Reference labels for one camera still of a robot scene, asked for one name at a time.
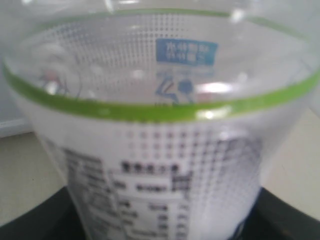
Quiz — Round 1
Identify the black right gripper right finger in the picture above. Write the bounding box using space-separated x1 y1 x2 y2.
233 188 320 240

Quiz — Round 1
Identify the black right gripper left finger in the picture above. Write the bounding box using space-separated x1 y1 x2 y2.
0 187 86 240

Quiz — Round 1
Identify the clear plastic water bottle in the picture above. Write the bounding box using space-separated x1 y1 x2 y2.
0 0 320 240

